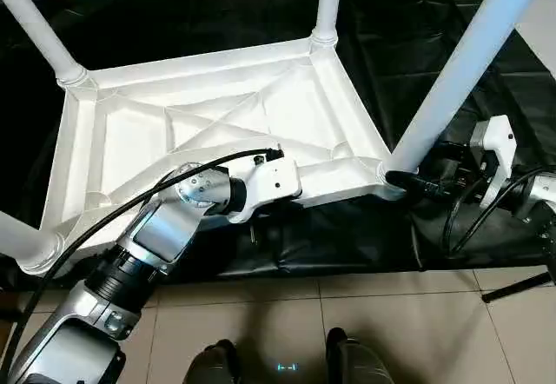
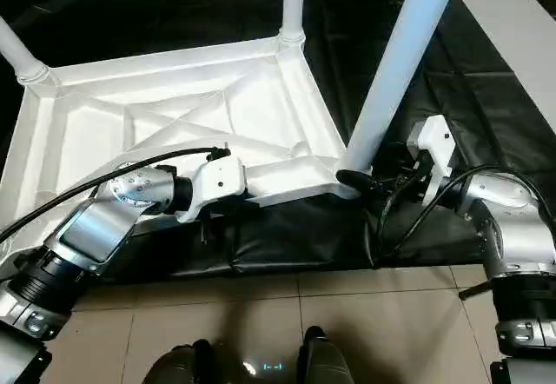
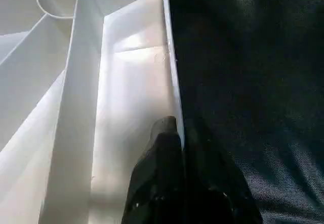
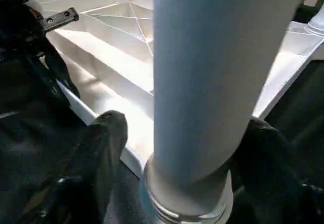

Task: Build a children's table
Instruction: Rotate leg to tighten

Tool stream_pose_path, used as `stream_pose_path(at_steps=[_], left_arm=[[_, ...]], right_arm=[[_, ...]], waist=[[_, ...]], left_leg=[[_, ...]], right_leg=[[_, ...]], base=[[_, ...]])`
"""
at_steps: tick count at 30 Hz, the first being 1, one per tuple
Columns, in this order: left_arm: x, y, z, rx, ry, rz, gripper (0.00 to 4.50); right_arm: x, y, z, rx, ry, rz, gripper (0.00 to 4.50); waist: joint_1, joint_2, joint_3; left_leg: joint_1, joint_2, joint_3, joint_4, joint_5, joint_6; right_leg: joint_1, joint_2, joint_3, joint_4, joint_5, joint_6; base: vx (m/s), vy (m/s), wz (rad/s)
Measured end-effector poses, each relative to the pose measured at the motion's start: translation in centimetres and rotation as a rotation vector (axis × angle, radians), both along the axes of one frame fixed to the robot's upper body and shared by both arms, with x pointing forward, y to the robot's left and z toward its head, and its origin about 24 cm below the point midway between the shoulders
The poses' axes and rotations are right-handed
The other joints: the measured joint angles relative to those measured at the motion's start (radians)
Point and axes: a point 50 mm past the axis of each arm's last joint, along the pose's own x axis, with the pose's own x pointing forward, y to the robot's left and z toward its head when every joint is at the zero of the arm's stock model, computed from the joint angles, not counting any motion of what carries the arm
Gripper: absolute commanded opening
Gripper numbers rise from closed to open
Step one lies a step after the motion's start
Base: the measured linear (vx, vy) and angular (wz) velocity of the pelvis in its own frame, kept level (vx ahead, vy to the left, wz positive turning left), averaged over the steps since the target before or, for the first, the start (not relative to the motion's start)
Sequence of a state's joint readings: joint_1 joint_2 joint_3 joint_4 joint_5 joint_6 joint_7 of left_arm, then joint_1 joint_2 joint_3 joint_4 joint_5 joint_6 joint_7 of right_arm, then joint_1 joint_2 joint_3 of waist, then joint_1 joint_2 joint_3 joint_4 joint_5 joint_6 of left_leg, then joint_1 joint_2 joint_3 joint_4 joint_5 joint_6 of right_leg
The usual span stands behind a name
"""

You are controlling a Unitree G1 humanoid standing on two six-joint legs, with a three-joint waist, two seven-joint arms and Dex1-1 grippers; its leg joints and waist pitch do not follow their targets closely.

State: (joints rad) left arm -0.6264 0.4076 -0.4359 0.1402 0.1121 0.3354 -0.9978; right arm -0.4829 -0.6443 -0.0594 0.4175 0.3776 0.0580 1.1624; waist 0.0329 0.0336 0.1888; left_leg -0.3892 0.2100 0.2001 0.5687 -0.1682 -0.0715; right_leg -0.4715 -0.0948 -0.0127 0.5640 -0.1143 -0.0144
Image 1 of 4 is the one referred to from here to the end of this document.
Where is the grey right robot foot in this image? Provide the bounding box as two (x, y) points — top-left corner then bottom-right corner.
(325, 328), (394, 384)

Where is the black mat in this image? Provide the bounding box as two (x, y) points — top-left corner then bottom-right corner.
(0, 0), (556, 285)

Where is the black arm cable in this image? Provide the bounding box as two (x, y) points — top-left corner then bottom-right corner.
(0, 146), (286, 381)
(441, 167), (556, 259)

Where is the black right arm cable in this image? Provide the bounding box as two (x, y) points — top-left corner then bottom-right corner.
(441, 167), (556, 259)

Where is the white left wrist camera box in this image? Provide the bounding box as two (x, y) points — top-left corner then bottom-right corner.
(230, 154), (303, 225)

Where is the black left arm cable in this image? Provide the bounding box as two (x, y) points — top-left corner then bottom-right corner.
(0, 146), (286, 381)

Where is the white plastic table top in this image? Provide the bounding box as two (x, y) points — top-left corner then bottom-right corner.
(17, 36), (407, 276)

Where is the grey robot foot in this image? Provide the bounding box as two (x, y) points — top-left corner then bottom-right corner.
(182, 341), (242, 384)
(325, 328), (394, 384)

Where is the grey left robot foot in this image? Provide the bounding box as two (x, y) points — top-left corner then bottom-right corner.
(182, 341), (242, 384)

